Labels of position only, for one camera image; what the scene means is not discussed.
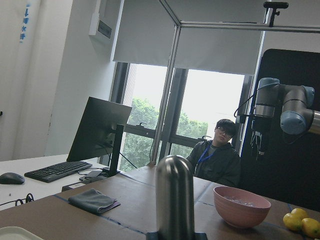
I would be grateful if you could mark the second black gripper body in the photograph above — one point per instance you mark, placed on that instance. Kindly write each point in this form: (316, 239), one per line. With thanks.
(260, 134)

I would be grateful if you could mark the steel muddler with black tip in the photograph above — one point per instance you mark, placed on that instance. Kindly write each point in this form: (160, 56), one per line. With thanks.
(174, 199)

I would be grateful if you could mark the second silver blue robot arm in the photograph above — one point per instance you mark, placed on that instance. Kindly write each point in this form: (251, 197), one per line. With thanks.
(296, 117)

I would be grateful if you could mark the pink bowl of ice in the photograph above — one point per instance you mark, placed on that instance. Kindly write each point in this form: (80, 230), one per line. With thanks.
(240, 208)

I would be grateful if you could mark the seated person in jacket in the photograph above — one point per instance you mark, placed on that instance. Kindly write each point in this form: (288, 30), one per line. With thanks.
(216, 160)

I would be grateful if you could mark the yellow lemon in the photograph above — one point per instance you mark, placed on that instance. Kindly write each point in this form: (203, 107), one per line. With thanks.
(292, 222)
(299, 213)
(311, 227)

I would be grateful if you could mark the black computer monitor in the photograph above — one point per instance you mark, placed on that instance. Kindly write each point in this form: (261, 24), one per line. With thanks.
(96, 133)

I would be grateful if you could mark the grey folded cloth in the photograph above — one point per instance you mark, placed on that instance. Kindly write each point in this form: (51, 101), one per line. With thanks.
(93, 201)

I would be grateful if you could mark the black keyboard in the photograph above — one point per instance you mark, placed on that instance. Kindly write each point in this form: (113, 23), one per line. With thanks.
(57, 171)

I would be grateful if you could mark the black computer mouse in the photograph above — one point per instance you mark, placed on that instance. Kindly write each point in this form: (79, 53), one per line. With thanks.
(11, 178)

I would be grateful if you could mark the cream bear tray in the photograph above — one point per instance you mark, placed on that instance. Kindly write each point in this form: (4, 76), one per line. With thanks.
(17, 233)

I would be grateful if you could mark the aluminium frame post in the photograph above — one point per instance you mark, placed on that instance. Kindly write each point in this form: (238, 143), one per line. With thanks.
(226, 25)

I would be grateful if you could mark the overhead black camera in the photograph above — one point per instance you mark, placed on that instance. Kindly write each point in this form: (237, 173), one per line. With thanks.
(275, 6)

